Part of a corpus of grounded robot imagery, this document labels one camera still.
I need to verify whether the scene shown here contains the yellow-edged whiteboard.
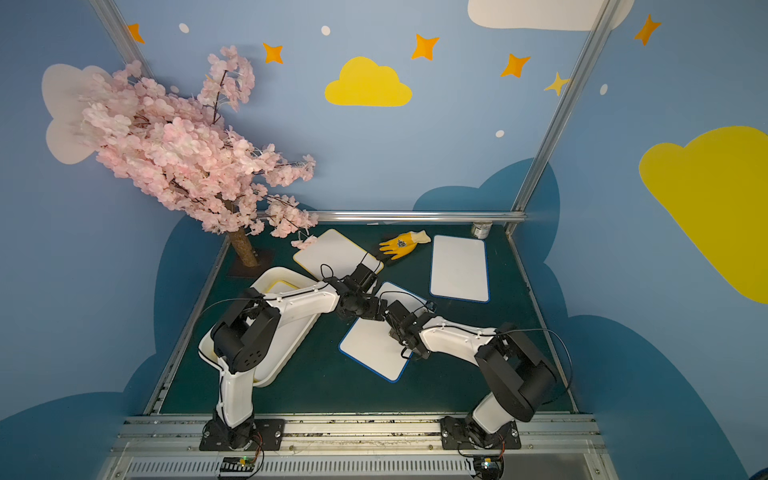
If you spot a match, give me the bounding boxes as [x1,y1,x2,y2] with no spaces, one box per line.
[293,229,384,280]
[265,280,300,294]

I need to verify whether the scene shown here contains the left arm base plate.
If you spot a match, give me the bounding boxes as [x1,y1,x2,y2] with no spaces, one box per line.
[199,417,285,452]

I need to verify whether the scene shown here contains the aluminium frame post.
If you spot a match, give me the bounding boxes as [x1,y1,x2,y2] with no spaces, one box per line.
[505,0,622,241]
[89,0,153,78]

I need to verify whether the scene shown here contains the right green circuit board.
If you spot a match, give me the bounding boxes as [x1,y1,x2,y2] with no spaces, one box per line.
[472,456,505,480]

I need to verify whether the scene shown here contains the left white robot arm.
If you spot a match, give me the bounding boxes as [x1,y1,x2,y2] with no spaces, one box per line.
[200,264,386,451]

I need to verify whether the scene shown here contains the yellow black work glove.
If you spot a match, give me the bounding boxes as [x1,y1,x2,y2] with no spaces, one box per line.
[373,230,432,261]

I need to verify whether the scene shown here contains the left aluminium frame post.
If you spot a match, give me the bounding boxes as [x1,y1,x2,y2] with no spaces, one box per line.
[89,0,153,78]

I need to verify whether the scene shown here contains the pink cherry blossom tree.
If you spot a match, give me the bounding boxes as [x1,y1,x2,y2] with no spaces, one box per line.
[80,46,318,267]

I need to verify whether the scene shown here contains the aluminium front rail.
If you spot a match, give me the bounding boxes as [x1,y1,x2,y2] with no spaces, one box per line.
[98,413,618,479]

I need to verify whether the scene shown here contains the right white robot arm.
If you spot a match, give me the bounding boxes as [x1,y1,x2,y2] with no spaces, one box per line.
[382,301,557,450]

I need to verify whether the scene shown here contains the blue-edged whiteboard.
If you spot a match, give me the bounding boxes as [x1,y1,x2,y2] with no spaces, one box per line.
[430,235,490,303]
[339,282,428,383]

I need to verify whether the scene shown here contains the yellow-edged whiteboard back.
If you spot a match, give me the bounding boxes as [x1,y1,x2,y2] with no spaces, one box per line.
[293,229,384,280]

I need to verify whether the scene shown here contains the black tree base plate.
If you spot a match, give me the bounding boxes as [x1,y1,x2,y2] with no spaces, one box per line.
[227,249,275,279]

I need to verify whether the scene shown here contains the horizontal aluminium back bar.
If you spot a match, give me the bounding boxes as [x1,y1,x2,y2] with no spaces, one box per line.
[311,211,526,224]

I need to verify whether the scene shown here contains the white plastic storage box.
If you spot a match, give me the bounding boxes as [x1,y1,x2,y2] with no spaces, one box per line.
[197,266,325,389]

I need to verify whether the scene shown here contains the left green circuit board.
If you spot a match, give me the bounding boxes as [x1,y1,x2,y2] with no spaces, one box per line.
[217,456,256,479]

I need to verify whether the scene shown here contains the green circuit board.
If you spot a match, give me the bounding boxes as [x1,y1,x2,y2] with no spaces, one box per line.
[472,456,505,480]
[217,456,256,479]

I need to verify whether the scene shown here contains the right aluminium frame post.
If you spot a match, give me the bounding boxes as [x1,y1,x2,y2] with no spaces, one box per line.
[505,0,622,241]

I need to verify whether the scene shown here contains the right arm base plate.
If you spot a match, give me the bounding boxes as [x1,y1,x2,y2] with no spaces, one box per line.
[439,416,521,450]

